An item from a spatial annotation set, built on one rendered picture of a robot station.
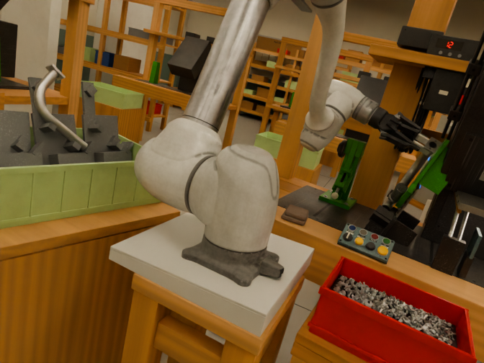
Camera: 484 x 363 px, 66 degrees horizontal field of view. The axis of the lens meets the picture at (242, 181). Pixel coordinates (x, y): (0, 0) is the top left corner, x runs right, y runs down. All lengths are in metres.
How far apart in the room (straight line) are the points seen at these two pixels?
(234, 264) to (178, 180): 0.23
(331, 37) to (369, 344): 0.83
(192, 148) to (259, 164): 0.18
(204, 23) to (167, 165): 12.18
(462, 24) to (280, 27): 4.77
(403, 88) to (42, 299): 1.49
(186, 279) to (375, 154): 1.13
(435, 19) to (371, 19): 9.91
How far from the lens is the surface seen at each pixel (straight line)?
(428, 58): 1.59
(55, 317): 1.30
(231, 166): 0.79
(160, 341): 0.95
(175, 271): 0.83
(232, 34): 1.01
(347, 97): 1.43
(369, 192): 1.75
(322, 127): 1.34
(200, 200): 0.84
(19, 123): 1.41
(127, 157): 1.53
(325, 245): 1.19
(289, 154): 1.82
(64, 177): 1.18
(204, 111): 0.94
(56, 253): 1.17
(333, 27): 1.18
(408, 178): 1.49
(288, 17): 12.05
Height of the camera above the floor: 1.33
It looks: 16 degrees down
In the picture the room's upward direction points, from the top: 14 degrees clockwise
